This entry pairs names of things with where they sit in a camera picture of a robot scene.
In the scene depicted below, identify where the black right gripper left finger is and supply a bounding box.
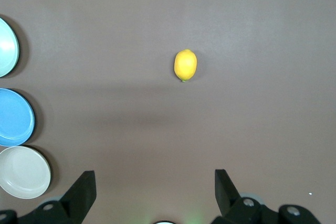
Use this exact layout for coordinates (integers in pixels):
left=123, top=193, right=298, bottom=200
left=18, top=170, right=97, bottom=224

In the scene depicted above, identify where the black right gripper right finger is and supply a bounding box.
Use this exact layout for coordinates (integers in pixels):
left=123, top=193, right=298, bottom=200
left=214, top=169, right=278, bottom=224

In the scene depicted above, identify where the yellow lemon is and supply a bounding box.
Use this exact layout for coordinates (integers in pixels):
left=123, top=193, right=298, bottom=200
left=174, top=49, right=198, bottom=83

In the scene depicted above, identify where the beige round plate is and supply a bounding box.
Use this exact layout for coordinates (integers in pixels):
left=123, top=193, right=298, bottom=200
left=0, top=146, right=51, bottom=200

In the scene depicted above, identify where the blue round plate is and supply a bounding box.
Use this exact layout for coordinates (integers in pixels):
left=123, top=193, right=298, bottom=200
left=0, top=88, right=36, bottom=147

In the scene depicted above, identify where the pale green round plate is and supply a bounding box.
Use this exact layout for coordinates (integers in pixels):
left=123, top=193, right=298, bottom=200
left=0, top=17, right=20, bottom=78

